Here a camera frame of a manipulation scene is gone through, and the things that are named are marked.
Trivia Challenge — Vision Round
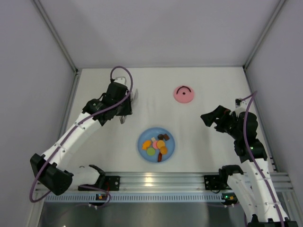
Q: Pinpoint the brown square chocolate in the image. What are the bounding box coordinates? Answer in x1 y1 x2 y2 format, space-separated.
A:
163 134 170 141

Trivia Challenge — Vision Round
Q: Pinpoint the dark round chocolate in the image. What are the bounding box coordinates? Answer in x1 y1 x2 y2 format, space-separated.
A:
158 134 164 140

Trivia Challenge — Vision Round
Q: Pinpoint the tan round cracker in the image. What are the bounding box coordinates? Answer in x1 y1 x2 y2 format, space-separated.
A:
157 140 165 149

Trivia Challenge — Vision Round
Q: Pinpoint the orange fish cookie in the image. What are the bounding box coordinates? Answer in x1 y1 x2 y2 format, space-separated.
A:
142 140 152 150

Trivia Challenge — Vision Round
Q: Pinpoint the pink sandwich cookie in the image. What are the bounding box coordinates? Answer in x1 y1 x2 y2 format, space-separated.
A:
152 140 158 149

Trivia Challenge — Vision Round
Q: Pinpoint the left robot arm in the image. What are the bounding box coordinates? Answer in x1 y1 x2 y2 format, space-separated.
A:
30 77 132 195

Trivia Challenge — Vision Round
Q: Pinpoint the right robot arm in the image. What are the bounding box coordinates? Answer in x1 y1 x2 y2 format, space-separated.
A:
201 105 298 227

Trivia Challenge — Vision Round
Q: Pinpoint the pink round lid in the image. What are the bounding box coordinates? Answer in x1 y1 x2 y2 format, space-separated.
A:
173 85 195 104

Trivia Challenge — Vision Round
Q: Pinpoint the blue plate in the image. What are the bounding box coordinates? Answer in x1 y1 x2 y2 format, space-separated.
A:
137 127 176 164

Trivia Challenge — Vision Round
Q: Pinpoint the yellow swirl cookie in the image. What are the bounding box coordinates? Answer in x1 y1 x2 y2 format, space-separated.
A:
160 146 168 155

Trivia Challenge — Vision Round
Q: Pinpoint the red chicken wing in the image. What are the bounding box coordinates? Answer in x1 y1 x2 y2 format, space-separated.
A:
157 153 162 163

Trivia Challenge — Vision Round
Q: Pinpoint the green sandwich cookie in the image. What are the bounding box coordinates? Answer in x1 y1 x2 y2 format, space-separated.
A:
146 148 156 156

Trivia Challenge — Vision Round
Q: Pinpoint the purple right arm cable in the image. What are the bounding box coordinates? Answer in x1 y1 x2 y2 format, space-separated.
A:
238 91 286 227

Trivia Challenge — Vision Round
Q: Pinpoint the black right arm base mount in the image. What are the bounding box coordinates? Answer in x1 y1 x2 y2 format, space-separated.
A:
204 175 229 193

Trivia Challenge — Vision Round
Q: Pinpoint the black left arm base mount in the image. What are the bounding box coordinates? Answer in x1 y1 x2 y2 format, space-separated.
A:
78 175 120 192

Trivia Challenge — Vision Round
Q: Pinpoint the aluminium frame rail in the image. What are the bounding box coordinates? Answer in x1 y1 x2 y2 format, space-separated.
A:
35 172 294 192

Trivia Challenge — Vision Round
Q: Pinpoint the white slotted cable duct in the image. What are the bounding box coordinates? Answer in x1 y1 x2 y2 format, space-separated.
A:
45 192 226 203

